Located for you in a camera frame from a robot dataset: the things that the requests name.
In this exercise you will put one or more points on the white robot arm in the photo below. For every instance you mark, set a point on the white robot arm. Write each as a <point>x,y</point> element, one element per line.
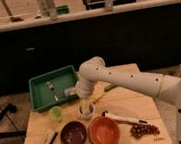
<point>160,86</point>

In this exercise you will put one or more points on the white paper cup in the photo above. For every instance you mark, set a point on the white paper cup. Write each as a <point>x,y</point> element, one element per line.
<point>86,114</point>

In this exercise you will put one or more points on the small green cup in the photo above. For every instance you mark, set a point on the small green cup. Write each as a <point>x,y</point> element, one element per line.
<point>55,113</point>

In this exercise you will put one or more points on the yellow banana toy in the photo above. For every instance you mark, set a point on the yellow banana toy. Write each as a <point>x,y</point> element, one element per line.
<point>96,97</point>

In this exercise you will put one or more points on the green plastic tray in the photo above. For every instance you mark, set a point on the green plastic tray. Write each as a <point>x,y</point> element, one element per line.
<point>52,89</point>

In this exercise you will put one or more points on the orange bowl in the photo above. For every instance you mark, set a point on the orange bowl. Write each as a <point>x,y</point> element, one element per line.
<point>103,130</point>

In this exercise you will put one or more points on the dark purple bowl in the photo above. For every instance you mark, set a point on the dark purple bowl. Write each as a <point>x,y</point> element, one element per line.
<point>73,133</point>

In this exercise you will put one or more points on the bunch of dark grapes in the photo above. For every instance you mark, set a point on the bunch of dark grapes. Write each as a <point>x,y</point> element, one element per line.
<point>139,130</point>

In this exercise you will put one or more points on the black cabinet counter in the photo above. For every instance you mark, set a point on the black cabinet counter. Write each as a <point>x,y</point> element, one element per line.
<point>148,37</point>

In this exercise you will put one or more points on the white eraser brush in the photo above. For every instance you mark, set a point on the white eraser brush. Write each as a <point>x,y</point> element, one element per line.
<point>48,137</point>

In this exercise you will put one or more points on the black chair base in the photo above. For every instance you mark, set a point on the black chair base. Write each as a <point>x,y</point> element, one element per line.
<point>7,127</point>

